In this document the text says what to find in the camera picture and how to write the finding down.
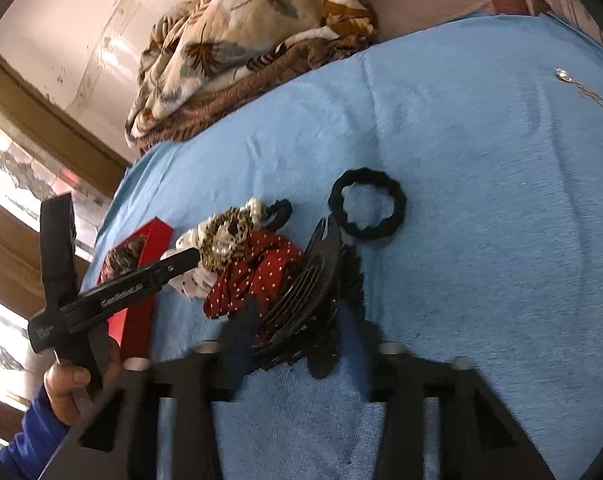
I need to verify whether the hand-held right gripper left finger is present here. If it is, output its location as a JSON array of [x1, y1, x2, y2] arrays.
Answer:
[[46, 302, 262, 480]]

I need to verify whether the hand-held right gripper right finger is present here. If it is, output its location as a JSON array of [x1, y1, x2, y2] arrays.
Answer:
[[342, 260, 557, 480]]

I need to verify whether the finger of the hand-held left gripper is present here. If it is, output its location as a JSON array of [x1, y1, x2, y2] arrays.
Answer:
[[145, 249, 203, 293]]

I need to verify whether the white dotted scrunchie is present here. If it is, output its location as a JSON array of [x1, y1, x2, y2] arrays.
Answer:
[[168, 197, 273, 302]]

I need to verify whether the leopard print scrunchie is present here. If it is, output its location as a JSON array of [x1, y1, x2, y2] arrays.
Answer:
[[198, 209, 256, 272]]

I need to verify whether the red jewelry box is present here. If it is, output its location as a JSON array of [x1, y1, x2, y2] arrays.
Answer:
[[97, 216, 175, 362]]

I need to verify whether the dark beaded jewelry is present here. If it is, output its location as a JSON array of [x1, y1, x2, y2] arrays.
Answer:
[[101, 234, 148, 282]]

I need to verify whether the person's left hand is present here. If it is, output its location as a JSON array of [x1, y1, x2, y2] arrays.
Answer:
[[44, 334, 125, 427]]

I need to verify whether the red polka dot scrunchie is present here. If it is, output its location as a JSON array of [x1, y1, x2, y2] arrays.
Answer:
[[202, 229, 307, 322]]

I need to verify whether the black hair claw clip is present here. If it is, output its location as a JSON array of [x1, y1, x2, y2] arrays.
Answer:
[[251, 216, 365, 382]]

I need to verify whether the blue towel cloth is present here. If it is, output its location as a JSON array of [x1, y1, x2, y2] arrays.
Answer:
[[80, 10, 603, 480]]

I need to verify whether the floral leaf print blanket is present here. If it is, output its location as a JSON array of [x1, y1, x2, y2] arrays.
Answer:
[[124, 0, 381, 155]]

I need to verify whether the thin black hair tie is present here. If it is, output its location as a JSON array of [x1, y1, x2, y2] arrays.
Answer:
[[260, 199, 293, 235]]

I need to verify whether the thick black scrunchie ring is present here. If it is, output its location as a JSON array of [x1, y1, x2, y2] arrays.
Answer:
[[327, 167, 408, 247]]

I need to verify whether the wooden window frame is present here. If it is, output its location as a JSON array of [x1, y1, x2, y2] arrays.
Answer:
[[0, 42, 134, 173]]

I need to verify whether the silver pendant necklace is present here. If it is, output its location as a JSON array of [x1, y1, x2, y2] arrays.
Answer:
[[554, 67, 603, 118]]

